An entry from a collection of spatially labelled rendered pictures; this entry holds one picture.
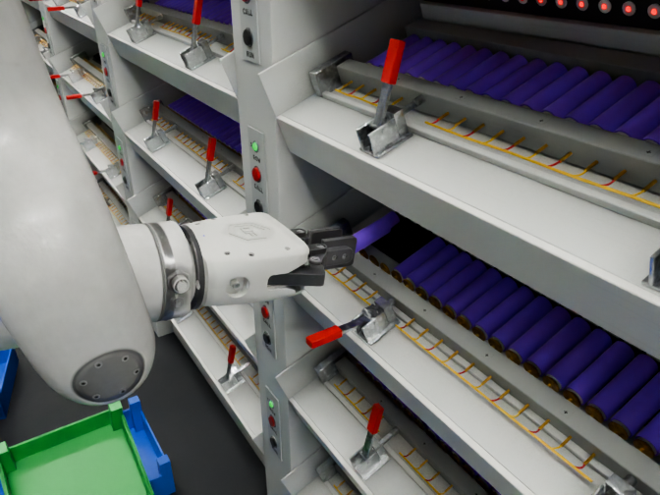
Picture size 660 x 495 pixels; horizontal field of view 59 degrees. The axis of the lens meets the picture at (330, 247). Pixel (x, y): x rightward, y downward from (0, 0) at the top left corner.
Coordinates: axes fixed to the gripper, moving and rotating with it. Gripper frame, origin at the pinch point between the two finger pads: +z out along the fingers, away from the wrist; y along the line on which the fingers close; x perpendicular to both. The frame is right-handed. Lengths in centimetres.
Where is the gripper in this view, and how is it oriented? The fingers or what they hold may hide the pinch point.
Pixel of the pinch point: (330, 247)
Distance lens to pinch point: 59.5
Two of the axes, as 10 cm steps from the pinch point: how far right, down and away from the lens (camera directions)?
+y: -5.4, -4.0, 7.4
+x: -1.3, 9.1, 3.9
